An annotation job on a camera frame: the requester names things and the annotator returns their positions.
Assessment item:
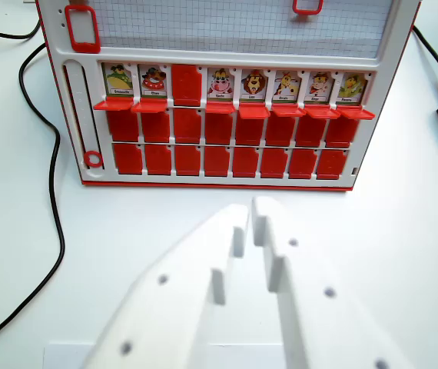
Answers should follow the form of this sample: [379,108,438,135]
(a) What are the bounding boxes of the black cable with strain relief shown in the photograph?
[411,25,438,100]

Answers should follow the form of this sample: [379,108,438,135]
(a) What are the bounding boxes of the long looping black cable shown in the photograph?
[0,42,66,359]

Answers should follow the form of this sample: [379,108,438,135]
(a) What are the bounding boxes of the red and white game board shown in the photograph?
[34,0,423,193]

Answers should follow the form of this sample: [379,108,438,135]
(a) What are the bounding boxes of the red board flap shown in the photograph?
[171,64,204,108]

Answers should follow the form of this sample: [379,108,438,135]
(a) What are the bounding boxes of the thin black cable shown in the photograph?
[0,19,42,40]

